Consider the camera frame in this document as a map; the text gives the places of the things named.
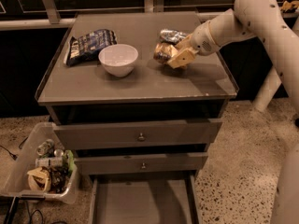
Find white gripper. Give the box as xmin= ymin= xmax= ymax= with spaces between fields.
xmin=167 ymin=21 xmax=221 ymax=69

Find crushed orange can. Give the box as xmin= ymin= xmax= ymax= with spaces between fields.
xmin=153 ymin=43 xmax=178 ymax=64

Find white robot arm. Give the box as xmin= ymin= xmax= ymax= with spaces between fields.
xmin=168 ymin=0 xmax=299 ymax=224

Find crushed silver can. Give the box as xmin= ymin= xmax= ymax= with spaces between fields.
xmin=159 ymin=29 xmax=187 ymax=45

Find grey top drawer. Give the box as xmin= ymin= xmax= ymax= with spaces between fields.
xmin=53 ymin=119 xmax=221 ymax=150

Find grey drawer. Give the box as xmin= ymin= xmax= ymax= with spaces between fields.
xmin=53 ymin=119 xmax=221 ymax=150
xmin=88 ymin=173 xmax=202 ymax=224
xmin=74 ymin=152 xmax=207 ymax=175

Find grey drawer cabinet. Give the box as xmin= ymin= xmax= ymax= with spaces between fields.
xmin=35 ymin=10 xmax=240 ymax=224

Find grey middle drawer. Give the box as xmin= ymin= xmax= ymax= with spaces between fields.
xmin=74 ymin=152 xmax=207 ymax=175

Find grey bottom drawer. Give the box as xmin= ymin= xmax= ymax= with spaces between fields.
xmin=88 ymin=173 xmax=202 ymax=224

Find green can in bin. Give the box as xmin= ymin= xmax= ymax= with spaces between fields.
xmin=36 ymin=139 xmax=54 ymax=158

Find silver can in bin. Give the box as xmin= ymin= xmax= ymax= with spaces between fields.
xmin=36 ymin=157 xmax=64 ymax=167

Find metal railing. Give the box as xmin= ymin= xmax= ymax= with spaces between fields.
xmin=0 ymin=0 xmax=235 ymax=30

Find white ceramic bowl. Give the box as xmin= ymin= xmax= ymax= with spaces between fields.
xmin=98 ymin=44 xmax=138 ymax=77

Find blue chip bag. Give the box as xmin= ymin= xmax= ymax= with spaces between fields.
xmin=64 ymin=29 xmax=117 ymax=67

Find yellow object on railing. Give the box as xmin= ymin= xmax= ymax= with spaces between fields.
xmin=280 ymin=0 xmax=299 ymax=12

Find clear plastic bin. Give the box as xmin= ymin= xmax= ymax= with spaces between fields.
xmin=3 ymin=122 xmax=79 ymax=204

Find yellow wrapper in bin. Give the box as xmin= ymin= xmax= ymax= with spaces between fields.
xmin=27 ymin=167 xmax=51 ymax=192

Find white slanted post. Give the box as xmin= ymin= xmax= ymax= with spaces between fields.
xmin=252 ymin=67 xmax=281 ymax=112

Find black floor cable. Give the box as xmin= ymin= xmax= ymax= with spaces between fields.
xmin=0 ymin=135 xmax=29 ymax=161

